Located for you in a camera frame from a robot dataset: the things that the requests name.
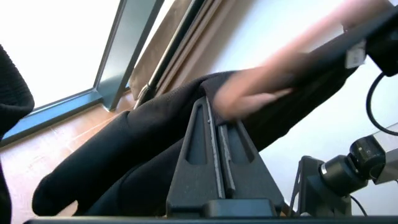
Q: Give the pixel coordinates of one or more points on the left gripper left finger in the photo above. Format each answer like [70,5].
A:
[192,186]

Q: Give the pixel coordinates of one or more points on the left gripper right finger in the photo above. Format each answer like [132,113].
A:
[252,183]

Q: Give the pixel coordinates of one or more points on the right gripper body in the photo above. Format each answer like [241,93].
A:
[385,49]

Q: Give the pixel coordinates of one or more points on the pink clothes hanger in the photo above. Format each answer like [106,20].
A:
[242,96]

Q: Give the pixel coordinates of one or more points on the black garment with green print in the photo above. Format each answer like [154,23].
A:
[12,93]

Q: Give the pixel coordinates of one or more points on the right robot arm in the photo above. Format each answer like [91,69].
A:
[342,174]

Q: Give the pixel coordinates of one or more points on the window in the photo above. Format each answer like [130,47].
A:
[124,62]

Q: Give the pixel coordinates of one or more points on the brown curtain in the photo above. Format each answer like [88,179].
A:
[202,37]

